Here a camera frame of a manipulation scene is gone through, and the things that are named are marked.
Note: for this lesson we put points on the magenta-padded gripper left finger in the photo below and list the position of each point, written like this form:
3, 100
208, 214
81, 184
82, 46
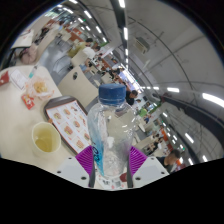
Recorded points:
85, 160

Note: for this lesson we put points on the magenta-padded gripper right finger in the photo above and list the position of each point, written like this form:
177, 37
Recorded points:
137, 160

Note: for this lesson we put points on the clear blue-capped water bottle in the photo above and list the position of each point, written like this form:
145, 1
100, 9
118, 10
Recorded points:
111, 133

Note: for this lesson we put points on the person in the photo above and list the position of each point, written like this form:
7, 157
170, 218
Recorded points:
89, 51
77, 50
130, 98
170, 160

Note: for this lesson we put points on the printed paper tray liner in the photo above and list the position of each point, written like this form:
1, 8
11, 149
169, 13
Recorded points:
71, 125

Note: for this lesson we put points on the cream plastic cup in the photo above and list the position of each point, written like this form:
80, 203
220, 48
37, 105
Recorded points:
46, 141

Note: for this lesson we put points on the dark brown food tray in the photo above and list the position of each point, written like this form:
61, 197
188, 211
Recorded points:
48, 105

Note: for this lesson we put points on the beige chair with round hole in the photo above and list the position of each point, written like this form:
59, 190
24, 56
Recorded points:
78, 88

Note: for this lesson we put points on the red white sauce packet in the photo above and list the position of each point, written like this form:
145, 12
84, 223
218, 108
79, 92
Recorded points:
28, 101

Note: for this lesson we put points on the clear bag with fries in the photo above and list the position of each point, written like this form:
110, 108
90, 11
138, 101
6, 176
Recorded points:
40, 87

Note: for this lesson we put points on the group of ceiling lights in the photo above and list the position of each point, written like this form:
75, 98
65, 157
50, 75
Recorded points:
213, 99

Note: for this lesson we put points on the flat red box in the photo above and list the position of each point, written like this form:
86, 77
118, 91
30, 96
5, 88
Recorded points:
4, 78

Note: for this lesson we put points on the ceiling air conditioner unit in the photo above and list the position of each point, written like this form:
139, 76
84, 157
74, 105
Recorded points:
141, 45

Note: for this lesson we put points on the beige bag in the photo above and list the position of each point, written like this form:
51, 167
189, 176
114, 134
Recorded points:
29, 53

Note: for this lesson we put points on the white square dining table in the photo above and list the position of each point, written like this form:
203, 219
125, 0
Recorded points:
25, 40

